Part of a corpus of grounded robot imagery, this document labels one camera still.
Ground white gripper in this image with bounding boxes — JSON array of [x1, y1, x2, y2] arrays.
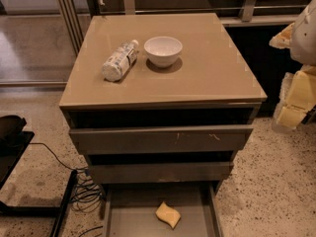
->
[[269, 23, 316, 129]]

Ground yellow sponge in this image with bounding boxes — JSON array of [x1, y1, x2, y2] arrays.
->
[[155, 201, 181, 229]]

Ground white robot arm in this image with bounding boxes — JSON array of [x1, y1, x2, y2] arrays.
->
[[270, 0, 316, 132]]

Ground grey top drawer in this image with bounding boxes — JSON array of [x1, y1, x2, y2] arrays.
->
[[69, 125, 253, 155]]

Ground grey drawer cabinet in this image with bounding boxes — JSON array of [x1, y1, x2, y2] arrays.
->
[[59, 14, 267, 172]]

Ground grey middle drawer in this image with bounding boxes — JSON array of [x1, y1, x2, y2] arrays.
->
[[89, 162, 233, 184]]

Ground grey open bottom drawer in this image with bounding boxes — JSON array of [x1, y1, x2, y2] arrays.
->
[[102, 183, 224, 237]]

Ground white ceramic bowl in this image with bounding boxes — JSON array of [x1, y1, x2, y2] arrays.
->
[[144, 37, 183, 68]]

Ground clear plastic water bottle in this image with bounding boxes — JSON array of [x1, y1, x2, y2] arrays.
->
[[102, 39, 138, 82]]

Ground black stand base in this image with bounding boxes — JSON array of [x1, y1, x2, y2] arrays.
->
[[0, 115, 79, 237]]

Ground metal railing frame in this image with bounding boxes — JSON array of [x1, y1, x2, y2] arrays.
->
[[57, 0, 311, 50]]

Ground tangled black and blue cables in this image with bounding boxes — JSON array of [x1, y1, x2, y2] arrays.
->
[[29, 142, 105, 237]]

